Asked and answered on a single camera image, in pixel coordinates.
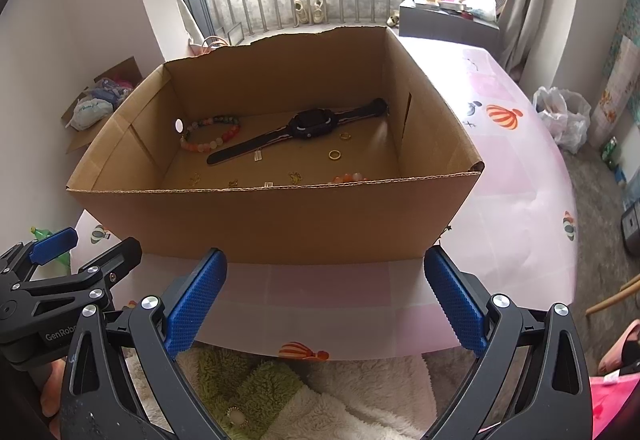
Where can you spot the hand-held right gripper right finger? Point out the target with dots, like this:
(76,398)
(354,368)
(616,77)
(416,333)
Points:
(455,305)

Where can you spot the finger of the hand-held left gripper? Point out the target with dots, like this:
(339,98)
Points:
(115,262)
(52,245)

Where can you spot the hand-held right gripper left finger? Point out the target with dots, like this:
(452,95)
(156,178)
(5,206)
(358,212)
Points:
(197,305)

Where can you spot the large cardboard box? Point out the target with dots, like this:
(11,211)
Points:
(275,225)

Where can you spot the gold flower charm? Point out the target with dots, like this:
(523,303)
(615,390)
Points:
(195,178)

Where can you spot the black smartwatch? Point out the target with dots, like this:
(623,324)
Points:
(307,125)

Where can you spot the person's left hand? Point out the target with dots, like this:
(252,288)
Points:
(50,395)

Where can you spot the green plastic bottle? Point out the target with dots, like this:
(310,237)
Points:
(47,240)

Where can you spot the pink printed tablecloth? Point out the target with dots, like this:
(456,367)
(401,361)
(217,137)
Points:
(500,200)

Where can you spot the white printed plastic bag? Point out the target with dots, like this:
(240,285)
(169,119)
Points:
(90,112)

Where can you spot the fluffy white green blanket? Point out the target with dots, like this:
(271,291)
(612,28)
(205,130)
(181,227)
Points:
(325,395)

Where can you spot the wooden chair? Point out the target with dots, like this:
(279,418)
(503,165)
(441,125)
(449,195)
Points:
(615,297)

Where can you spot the pink slipper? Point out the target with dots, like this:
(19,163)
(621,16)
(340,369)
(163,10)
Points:
(620,350)

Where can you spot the pink flower bag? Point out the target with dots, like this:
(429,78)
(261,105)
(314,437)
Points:
(612,407)

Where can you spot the small open cardboard box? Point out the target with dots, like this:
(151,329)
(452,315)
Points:
(125,70)

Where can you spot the metal bin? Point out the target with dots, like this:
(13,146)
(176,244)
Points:
(632,227)

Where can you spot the crumpled clear plastic bag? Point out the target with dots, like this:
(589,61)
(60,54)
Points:
(562,117)

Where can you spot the green drink bottle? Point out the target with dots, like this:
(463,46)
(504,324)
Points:
(611,155)

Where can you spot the patterned paper roll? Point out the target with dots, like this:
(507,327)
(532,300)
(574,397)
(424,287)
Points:
(610,90)

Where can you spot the black metal rack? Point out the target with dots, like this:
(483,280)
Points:
(192,5)

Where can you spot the grey cabinet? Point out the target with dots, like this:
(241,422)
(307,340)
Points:
(440,25)

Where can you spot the beige shoe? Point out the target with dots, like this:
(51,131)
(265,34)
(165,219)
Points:
(301,12)
(318,11)

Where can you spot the teal floral cloth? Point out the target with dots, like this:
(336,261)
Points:
(627,20)

